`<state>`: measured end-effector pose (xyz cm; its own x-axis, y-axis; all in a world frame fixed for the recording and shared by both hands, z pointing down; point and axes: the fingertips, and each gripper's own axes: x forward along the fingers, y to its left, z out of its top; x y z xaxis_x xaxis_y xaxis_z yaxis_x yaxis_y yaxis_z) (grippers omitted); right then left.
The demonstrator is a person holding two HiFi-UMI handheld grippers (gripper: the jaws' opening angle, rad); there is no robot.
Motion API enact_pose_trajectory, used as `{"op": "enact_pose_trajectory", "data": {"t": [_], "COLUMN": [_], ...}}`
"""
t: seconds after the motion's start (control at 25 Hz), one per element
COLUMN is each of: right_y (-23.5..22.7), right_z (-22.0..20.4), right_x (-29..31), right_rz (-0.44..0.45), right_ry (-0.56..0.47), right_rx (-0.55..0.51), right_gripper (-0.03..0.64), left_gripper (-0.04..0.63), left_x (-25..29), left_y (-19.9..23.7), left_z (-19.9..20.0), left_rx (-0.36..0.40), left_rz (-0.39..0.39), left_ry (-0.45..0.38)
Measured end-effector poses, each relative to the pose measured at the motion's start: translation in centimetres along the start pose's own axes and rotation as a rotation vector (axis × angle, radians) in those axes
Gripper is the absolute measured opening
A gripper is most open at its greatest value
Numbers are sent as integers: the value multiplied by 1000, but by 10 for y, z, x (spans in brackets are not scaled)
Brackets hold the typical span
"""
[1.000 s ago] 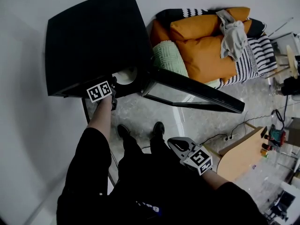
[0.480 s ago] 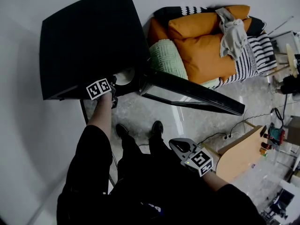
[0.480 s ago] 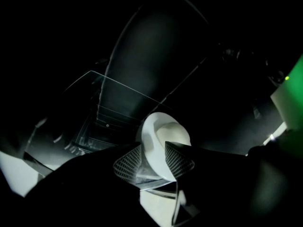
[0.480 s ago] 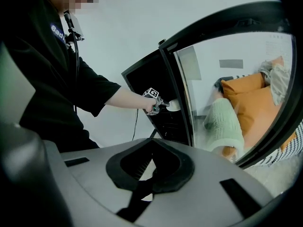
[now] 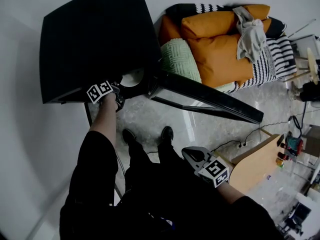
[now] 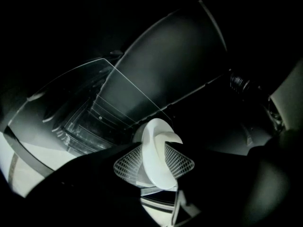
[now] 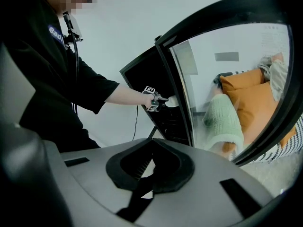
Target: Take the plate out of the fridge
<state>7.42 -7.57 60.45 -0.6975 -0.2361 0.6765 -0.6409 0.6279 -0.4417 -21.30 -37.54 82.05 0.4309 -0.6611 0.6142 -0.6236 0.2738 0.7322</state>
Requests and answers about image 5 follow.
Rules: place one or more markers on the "person's right forearm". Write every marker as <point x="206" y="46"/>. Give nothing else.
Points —
<point x="228" y="192"/>

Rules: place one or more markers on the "white cabinet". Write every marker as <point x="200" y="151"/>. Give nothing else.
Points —
<point x="306" y="45"/>

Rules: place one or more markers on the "person's right shoe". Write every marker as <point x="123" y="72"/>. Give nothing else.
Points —
<point x="167" y="134"/>

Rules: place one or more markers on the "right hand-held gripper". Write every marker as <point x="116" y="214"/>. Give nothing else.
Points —
<point x="215" y="172"/>

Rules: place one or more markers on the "orange cushion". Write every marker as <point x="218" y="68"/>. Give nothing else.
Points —
<point x="220" y="59"/>
<point x="207" y="24"/>
<point x="267" y="24"/>
<point x="257" y="11"/>
<point x="170" y="31"/>

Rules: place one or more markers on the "person's black clothing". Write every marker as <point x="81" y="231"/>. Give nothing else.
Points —
<point x="162" y="196"/>

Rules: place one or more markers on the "red-capped dark bottle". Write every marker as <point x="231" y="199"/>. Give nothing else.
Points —
<point x="283" y="145"/>
<point x="283" y="155"/>

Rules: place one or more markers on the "black white-trimmed pillow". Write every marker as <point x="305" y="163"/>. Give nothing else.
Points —
<point x="276" y="27"/>

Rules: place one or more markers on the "black white striped sofa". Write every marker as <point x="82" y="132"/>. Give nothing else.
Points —
<point x="277" y="56"/>

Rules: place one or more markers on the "teal and red device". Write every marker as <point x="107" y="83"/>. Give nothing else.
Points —
<point x="295" y="144"/>

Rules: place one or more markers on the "person's shoe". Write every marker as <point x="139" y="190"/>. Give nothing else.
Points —
<point x="129" y="136"/>
<point x="297" y="94"/>
<point x="167" y="134"/>

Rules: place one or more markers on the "small yellow bottle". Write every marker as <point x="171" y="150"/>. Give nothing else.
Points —
<point x="280" y="161"/>

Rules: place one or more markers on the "green knitted pillow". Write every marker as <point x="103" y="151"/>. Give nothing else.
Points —
<point x="180" y="59"/>

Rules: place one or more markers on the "white plate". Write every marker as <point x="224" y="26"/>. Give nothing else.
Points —
<point x="125" y="83"/>

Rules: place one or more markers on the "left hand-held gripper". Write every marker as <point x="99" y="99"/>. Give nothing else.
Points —
<point x="100" y="91"/>

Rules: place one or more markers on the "pale green blanket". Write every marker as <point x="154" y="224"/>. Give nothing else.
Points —
<point x="226" y="87"/>

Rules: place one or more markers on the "black cabinet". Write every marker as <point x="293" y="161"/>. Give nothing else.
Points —
<point x="95" y="34"/>

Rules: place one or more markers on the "wooden table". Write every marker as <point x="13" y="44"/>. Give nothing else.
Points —
<point x="255" y="166"/>

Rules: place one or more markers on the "black phone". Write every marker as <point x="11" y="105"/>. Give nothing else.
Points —
<point x="280" y="141"/>

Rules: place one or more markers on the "thin metal rod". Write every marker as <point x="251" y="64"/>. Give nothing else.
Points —
<point x="301" y="28"/>

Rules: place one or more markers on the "person's left shoe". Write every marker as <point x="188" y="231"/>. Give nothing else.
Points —
<point x="129" y="136"/>

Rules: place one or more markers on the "small green bottle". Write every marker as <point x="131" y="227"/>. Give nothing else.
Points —
<point x="282" y="165"/>

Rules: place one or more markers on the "grey crumpled cloth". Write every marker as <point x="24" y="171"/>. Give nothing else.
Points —
<point x="251" y="34"/>

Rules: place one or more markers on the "person's left forearm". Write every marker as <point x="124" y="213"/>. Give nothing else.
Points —
<point x="105" y="119"/>

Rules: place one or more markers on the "black framed glass door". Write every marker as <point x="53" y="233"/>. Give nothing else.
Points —
<point x="212" y="96"/>

